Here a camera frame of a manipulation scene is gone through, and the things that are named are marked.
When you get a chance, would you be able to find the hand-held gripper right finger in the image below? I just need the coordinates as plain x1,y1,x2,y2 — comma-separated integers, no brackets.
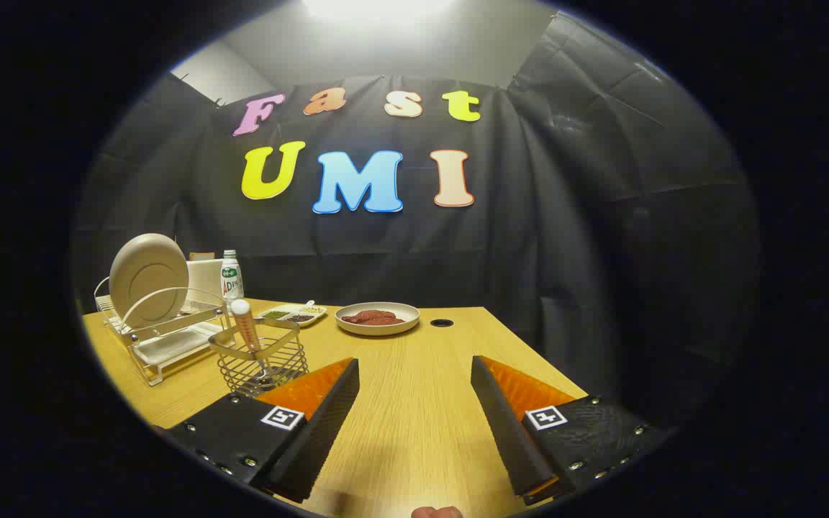
470,355,675,506

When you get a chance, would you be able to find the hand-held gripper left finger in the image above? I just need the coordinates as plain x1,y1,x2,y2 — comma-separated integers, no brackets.
152,357,361,504

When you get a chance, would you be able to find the metal wire basket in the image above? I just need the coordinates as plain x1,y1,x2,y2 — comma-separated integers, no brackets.
209,319,309,399

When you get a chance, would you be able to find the white wire dish rack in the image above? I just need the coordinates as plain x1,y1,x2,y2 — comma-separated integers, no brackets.
94,276,237,387

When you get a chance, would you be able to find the beige round plate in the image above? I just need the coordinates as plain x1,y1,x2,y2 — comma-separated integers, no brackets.
109,233,190,330

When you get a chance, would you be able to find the beige plate with meat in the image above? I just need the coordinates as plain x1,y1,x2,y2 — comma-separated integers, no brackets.
335,301,421,337

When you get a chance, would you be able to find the white divided condiment tray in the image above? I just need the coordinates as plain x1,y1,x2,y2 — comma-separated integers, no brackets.
256,300,328,329

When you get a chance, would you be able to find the plastic bottle with green label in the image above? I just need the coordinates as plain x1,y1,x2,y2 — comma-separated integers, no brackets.
220,250,245,303

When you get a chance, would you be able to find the white toaster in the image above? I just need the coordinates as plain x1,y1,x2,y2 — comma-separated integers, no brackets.
186,258,227,314

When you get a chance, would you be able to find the black backdrop cloth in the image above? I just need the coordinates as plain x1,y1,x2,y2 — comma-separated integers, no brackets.
73,11,761,425

